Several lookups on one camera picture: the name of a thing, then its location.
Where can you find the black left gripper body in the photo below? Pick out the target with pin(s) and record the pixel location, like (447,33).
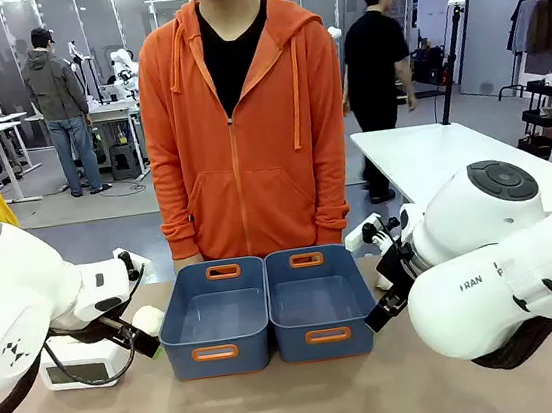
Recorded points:
(144,343)

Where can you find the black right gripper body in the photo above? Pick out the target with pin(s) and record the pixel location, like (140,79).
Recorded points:
(397,267)

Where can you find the white digital clock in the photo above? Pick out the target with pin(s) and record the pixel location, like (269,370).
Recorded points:
(65,376)

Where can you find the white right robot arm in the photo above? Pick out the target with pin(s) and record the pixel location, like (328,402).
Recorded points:
(468,294)

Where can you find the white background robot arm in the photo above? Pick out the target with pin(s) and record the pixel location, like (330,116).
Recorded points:
(123,64)

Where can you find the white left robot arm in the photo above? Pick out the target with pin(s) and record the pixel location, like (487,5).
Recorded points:
(15,299)

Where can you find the white table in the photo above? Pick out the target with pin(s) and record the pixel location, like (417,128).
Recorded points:
(426,158)

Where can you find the grey plastic stool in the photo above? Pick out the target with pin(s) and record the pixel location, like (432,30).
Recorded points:
(124,162)

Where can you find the person in orange hoodie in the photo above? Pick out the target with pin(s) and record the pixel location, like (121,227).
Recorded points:
(248,144)

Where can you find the man in black clothes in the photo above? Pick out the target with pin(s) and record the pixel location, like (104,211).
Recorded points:
(374,63)

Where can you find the black bags pile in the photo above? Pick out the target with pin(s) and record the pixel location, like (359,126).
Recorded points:
(430,64)

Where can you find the black utility cart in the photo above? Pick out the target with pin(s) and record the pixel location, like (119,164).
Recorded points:
(542,118)

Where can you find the black tripod pole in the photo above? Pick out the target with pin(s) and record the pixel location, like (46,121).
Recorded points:
(450,64)

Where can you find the man in grey jacket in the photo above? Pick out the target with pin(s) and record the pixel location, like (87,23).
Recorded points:
(55,92)

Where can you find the clothes rack with garments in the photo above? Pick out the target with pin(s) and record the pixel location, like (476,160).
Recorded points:
(543,27)

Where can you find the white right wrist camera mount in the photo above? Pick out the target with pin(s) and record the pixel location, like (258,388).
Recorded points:
(360,234)

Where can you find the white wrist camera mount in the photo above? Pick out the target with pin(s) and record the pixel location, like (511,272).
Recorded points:
(134,264)
(360,234)

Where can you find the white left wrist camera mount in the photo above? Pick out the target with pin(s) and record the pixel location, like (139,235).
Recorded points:
(134,264)

